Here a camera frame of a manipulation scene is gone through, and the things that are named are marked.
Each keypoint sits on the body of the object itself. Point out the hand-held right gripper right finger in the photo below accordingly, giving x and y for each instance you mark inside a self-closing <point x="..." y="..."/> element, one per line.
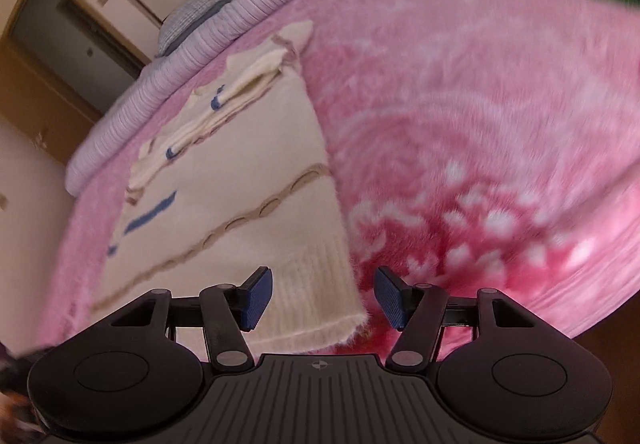
<point x="390" y="296"/>

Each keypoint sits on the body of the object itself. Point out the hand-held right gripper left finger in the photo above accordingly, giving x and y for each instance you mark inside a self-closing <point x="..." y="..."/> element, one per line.
<point x="258" y="296"/>

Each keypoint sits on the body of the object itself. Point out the cream knit sweater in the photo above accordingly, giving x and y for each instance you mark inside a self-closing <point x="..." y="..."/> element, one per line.
<point x="235" y="204"/>

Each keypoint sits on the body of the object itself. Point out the pink fluffy blanket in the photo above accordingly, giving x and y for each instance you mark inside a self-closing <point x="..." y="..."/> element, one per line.
<point x="450" y="123"/>

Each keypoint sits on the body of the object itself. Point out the blue checked pillow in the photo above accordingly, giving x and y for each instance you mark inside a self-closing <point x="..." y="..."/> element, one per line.
<point x="200" y="8"/>

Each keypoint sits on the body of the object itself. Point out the wooden door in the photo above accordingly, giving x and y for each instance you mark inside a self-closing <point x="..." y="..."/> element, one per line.
<point x="60" y="53"/>

